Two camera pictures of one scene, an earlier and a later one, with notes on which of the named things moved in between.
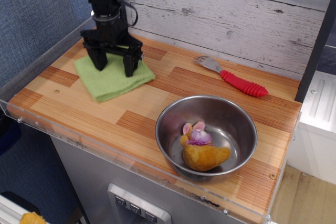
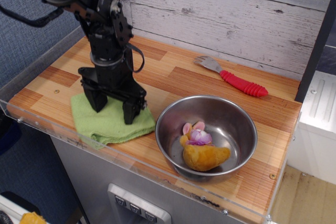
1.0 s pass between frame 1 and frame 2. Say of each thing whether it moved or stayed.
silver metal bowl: stayed
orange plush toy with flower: stayed
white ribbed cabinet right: stayed
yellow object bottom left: stayed
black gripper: moved
